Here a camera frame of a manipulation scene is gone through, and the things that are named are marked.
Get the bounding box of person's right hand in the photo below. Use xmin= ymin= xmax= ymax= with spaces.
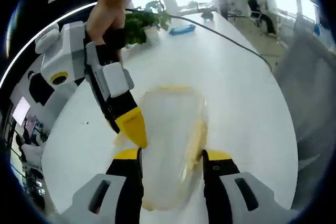
xmin=86 ymin=1 xmax=127 ymax=46

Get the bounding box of black office chair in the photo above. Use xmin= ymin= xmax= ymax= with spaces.
xmin=248 ymin=10 xmax=264 ymax=27

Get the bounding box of green potted plant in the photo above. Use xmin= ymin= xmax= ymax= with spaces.
xmin=122 ymin=0 xmax=173 ymax=46

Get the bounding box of long white ceiling light strip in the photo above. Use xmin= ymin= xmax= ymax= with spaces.
xmin=0 ymin=1 xmax=98 ymax=86

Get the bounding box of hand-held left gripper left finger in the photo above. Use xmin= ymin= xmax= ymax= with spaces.
xmin=59 ymin=147 xmax=144 ymax=224

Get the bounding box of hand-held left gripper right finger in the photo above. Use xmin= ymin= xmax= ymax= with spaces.
xmin=201 ymin=149 xmax=284 ymax=224

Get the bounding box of white paper cup pot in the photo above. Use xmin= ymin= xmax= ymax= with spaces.
xmin=144 ymin=26 xmax=160 ymax=44

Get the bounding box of blue wet wipes pack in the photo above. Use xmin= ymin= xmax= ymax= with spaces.
xmin=168 ymin=24 xmax=196 ymax=36

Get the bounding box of white lit monitor screen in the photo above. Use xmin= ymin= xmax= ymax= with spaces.
xmin=12 ymin=96 xmax=32 ymax=126

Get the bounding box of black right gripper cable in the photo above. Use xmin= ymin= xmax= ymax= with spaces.
xmin=124 ymin=8 xmax=273 ymax=70

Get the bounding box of grey chair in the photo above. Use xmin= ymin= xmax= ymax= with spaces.
xmin=272 ymin=31 xmax=336 ymax=162

